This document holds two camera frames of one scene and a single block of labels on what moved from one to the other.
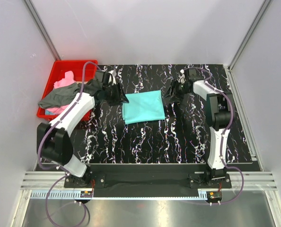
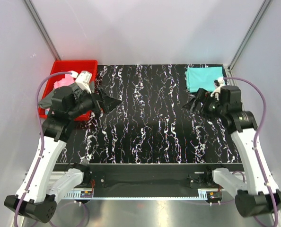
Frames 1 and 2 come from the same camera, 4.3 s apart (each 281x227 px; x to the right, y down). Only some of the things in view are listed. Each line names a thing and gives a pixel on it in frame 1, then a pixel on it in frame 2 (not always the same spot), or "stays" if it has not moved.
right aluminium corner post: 265,6 stays
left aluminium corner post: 36,17 stays
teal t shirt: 143,106 → 203,78
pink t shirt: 68,79 stays
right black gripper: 178,97 → 203,96
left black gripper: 120,96 → 106,102
